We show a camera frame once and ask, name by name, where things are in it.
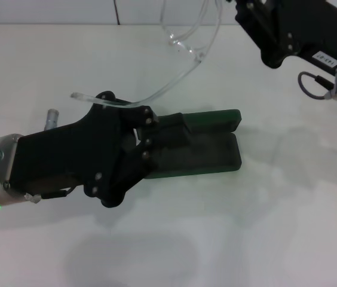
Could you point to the green glasses case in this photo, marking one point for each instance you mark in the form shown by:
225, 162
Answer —
216, 118

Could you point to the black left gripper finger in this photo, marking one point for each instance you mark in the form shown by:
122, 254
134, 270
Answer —
168, 124

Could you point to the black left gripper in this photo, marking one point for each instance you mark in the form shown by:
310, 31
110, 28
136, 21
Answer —
67, 149

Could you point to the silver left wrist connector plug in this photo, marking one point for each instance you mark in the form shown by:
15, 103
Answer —
51, 119

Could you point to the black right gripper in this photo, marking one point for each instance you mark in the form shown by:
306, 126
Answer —
312, 27

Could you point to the clear plastic glasses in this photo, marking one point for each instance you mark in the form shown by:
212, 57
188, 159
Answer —
186, 49

